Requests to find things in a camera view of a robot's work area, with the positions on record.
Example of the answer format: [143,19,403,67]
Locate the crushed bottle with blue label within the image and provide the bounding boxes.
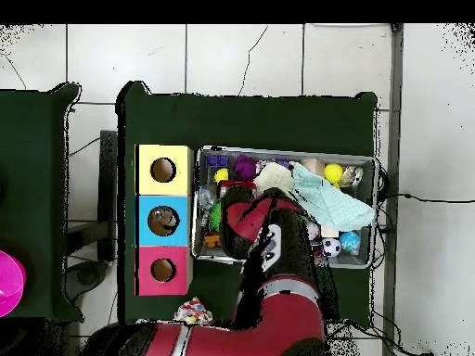
[197,185,216,212]

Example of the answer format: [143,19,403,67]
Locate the colourful packet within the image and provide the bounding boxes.
[173,296,214,326]

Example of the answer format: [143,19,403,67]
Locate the wooden box with three holes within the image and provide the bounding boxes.
[135,144,195,297]

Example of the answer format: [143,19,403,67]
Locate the purple rubber toy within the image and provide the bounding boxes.
[234,154,258,182]

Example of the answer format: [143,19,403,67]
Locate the cream white cloth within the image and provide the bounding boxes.
[253,161,296,194]

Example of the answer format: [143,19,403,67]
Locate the large green spiky ball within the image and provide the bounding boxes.
[208,201,223,233]

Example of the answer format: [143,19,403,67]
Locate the dark green tablecloth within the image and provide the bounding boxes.
[116,80,379,328]
[0,83,84,322]

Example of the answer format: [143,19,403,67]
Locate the mint green cloth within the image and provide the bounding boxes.
[290,160,377,232]

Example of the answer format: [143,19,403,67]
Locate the black and white football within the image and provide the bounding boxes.
[321,236,342,258]

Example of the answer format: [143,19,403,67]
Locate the blue globe ball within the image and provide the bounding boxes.
[339,230,362,253]

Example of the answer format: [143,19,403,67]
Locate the black upright panel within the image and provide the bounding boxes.
[97,129,119,261]

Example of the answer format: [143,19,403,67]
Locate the grey metal bar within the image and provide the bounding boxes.
[381,23,404,356]

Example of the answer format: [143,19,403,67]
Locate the magenta plastic bowl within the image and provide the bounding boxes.
[0,249,27,318]

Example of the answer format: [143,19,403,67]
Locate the metal wire mesh bin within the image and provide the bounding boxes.
[190,145,379,270]

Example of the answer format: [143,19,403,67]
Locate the black cable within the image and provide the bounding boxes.
[384,191,475,205]

